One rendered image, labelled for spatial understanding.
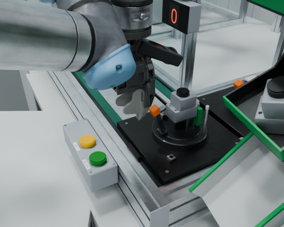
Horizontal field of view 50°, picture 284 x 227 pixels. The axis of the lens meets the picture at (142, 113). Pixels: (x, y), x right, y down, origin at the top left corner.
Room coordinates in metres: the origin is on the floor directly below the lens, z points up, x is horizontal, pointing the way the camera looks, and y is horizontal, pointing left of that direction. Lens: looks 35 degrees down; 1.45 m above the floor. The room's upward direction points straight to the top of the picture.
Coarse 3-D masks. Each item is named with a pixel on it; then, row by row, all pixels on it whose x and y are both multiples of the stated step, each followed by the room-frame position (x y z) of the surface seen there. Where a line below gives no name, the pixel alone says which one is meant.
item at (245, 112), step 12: (264, 72) 0.41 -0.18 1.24; (276, 72) 0.41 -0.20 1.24; (252, 84) 0.40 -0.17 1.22; (264, 84) 0.41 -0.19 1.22; (228, 96) 0.39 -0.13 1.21; (240, 96) 0.40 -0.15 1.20; (252, 96) 0.39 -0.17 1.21; (228, 108) 0.38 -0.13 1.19; (240, 108) 0.38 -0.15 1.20; (252, 108) 0.37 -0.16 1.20; (240, 120) 0.35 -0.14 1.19; (252, 120) 0.35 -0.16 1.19; (252, 132) 0.33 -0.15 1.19; (264, 144) 0.30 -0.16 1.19; (276, 144) 0.30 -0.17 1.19; (276, 156) 0.28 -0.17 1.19
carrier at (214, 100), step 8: (248, 80) 0.85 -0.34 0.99; (232, 88) 0.83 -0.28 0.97; (200, 96) 0.78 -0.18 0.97; (208, 96) 0.78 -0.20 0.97; (216, 96) 0.78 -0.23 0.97; (200, 104) 0.74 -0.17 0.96; (208, 104) 0.73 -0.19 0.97; (216, 104) 0.73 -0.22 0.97; (224, 104) 0.73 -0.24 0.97; (208, 112) 0.71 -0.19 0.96; (216, 112) 0.69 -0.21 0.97; (224, 112) 0.69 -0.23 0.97; (224, 120) 0.66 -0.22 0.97; (232, 120) 0.66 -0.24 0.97; (232, 128) 0.62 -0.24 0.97; (240, 128) 0.62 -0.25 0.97; (240, 136) 0.60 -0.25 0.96
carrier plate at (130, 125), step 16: (128, 128) 0.62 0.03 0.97; (144, 128) 0.62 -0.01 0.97; (208, 128) 0.62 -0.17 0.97; (224, 128) 0.62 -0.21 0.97; (144, 144) 0.56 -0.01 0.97; (208, 144) 0.56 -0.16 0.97; (224, 144) 0.56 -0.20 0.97; (144, 160) 0.51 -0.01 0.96; (160, 160) 0.50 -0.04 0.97; (176, 160) 0.50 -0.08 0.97; (192, 160) 0.50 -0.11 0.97; (208, 160) 0.50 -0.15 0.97; (160, 176) 0.45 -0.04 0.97; (176, 176) 0.45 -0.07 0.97
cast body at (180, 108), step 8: (184, 88) 0.61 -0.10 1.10; (176, 96) 0.59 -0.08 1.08; (184, 96) 0.59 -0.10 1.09; (192, 96) 0.59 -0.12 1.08; (168, 104) 0.60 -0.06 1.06; (176, 104) 0.59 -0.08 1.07; (184, 104) 0.58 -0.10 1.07; (192, 104) 0.59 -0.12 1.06; (168, 112) 0.59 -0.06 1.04; (176, 112) 0.57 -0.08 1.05; (184, 112) 0.58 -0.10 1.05; (192, 112) 0.59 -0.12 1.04; (176, 120) 0.57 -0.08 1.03
